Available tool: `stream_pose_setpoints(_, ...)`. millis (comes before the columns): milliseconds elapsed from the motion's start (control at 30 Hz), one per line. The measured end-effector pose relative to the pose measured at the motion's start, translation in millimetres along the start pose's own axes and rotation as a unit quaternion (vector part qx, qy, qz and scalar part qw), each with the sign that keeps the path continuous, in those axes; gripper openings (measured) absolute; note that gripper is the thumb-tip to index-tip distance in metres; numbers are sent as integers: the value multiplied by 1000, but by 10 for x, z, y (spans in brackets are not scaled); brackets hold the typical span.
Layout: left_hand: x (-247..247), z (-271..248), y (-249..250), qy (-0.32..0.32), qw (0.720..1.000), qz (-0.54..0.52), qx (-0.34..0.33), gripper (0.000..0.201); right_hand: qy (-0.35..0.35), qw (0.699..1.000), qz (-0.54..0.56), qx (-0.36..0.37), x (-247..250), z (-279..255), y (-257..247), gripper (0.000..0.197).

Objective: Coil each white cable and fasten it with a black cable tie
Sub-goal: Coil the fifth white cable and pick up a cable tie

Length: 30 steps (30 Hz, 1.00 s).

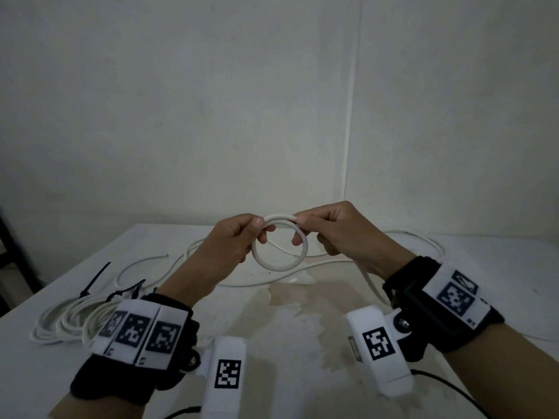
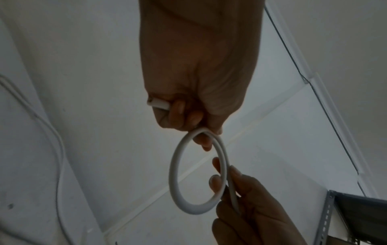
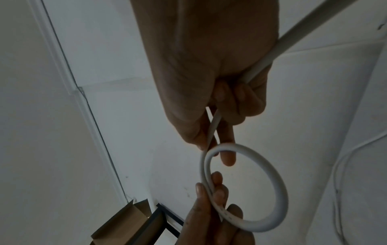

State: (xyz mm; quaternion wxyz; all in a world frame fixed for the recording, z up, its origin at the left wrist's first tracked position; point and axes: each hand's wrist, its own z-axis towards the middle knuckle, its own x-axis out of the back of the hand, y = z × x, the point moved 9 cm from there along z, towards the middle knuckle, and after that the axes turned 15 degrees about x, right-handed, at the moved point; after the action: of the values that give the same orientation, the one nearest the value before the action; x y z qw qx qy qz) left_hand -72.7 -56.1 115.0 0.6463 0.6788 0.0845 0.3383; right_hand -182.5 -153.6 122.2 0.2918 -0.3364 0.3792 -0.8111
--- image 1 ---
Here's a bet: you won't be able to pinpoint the person's left hand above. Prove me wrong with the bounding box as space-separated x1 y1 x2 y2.
186 213 277 296

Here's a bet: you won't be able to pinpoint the person's right hand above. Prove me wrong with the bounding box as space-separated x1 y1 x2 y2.
291 201 416 283

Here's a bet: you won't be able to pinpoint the person's left forearm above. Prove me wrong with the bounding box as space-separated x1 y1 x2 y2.
48 268 224 419

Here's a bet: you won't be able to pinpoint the person's right forearm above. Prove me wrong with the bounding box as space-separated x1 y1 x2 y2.
445 322 559 419

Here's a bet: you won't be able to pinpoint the black right wristband white markers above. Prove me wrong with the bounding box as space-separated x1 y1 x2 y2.
382 255 505 354

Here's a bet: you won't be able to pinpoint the black metal shelf rack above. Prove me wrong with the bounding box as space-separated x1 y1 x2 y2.
0 209 43 318

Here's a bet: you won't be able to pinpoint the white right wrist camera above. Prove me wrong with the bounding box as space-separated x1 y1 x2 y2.
345 305 415 397

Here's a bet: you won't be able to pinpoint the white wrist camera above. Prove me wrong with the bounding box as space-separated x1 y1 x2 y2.
199 335 249 419
345 305 415 397

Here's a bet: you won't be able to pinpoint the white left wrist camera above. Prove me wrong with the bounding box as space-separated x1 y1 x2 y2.
199 335 249 419

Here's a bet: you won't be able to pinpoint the black left camera cable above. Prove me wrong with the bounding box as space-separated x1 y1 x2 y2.
164 405 203 419

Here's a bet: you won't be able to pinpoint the black camera cable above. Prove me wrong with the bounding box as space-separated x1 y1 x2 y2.
164 405 203 419
410 369 491 419

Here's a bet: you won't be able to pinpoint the black right camera cable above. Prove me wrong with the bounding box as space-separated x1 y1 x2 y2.
410 369 491 419

